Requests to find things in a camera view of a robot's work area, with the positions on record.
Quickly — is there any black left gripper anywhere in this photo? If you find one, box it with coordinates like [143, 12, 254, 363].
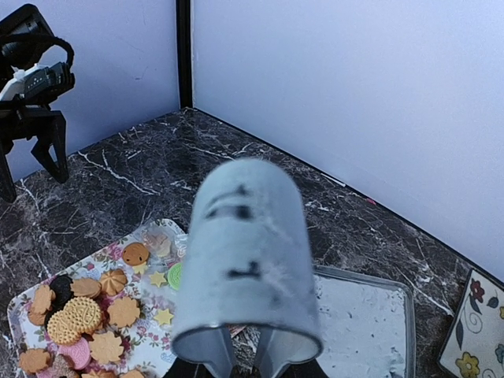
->
[0, 101, 69, 203]

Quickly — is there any metal tongs white handle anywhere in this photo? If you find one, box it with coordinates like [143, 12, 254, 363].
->
[172, 158, 323, 377]

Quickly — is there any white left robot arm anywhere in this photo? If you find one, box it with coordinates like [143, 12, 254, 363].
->
[1, 3, 76, 203]

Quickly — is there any black chocolate sandwich cookie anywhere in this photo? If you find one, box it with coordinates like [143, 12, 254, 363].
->
[49, 275, 74, 309]

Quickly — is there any orange chip cookie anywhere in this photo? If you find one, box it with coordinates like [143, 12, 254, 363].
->
[122, 243, 150, 266]

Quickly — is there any swirl butter cookie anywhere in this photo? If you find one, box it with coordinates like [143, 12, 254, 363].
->
[99, 269, 128, 296]

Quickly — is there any large embossed round biscuit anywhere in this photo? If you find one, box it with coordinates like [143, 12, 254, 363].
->
[46, 297, 102, 346]

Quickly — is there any floral cookie tray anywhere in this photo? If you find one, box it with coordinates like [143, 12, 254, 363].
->
[7, 219, 187, 377]

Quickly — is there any green round cookie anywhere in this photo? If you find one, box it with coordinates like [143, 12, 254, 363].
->
[166, 262, 183, 291]

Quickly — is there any pink round cookie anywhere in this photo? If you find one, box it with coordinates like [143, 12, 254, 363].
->
[58, 338, 91, 370]

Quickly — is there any clear box lid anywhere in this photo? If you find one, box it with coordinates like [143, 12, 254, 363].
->
[314, 265, 416, 377]

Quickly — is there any floral square coaster plate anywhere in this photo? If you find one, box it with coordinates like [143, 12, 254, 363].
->
[438, 269, 503, 378]

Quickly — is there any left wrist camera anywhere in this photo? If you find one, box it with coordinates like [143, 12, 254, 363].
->
[1, 62, 76, 104]

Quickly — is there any left black frame post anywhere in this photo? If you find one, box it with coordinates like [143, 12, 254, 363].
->
[176, 0, 193, 109]

